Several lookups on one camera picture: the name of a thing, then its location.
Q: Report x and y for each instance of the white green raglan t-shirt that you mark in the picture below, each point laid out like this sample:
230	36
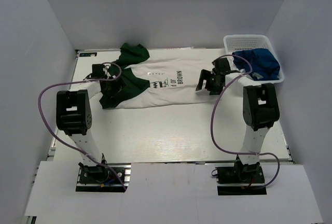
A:
150	81

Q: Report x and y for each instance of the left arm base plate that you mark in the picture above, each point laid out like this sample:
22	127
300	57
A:
99	179

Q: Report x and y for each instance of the blue t-shirt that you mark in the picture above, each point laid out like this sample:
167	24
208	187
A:
264	65

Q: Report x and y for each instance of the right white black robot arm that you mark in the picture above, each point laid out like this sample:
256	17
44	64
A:
260	106

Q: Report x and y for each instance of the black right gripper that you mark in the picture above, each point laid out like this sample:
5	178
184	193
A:
206	74

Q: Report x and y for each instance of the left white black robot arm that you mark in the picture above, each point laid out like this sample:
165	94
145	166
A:
74	114

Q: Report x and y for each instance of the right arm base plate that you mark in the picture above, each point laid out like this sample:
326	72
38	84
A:
229	183

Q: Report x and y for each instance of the white plastic basket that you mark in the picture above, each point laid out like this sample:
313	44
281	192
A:
234	43

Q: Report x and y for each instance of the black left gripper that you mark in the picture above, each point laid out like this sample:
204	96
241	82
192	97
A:
118	87

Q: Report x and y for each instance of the dark label sticker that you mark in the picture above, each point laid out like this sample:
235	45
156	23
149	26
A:
88	54

